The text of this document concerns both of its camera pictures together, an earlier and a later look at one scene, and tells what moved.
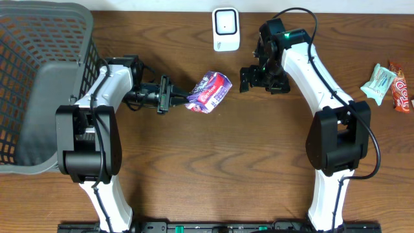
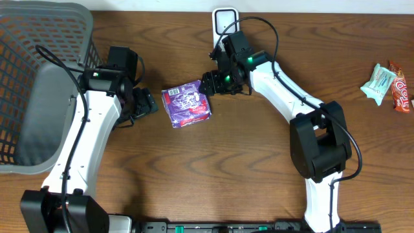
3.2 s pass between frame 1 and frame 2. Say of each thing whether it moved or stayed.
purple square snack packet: moved
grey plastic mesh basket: stayed
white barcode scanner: stayed
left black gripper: moved
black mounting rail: stayed
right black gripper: moved
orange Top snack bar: stayed
